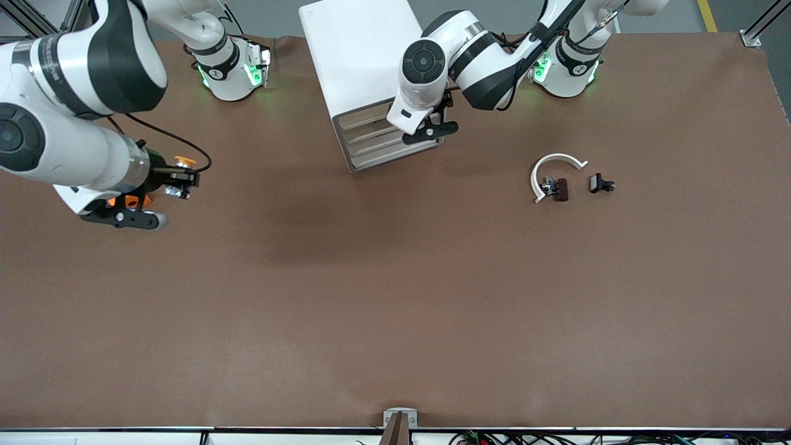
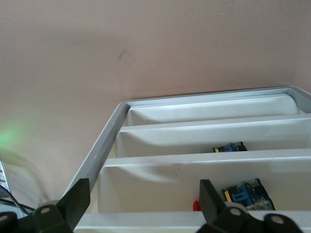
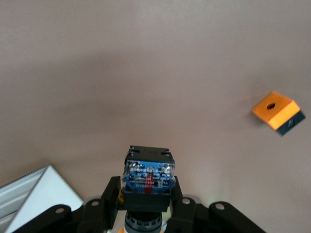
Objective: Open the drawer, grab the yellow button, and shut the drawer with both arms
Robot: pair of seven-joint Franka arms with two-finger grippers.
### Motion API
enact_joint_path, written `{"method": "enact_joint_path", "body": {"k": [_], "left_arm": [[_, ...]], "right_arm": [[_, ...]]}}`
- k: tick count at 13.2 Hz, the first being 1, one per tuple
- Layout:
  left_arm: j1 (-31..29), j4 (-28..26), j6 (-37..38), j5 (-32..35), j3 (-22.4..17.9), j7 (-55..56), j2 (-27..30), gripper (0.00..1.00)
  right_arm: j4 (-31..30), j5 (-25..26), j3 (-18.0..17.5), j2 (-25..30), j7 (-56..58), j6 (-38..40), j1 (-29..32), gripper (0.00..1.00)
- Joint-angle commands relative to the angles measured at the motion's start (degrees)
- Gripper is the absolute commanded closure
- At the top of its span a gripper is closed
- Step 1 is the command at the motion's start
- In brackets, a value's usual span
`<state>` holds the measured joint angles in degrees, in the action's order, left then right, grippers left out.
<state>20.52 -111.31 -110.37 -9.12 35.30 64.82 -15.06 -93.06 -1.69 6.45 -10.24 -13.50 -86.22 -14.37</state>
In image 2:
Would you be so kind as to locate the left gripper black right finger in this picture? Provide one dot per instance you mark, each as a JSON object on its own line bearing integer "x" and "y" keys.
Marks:
{"x": 211, "y": 201}

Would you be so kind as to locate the push button with blue base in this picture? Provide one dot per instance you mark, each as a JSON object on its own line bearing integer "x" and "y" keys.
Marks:
{"x": 228, "y": 148}
{"x": 245, "y": 196}

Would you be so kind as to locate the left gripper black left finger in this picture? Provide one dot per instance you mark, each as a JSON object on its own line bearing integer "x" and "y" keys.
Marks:
{"x": 75, "y": 201}

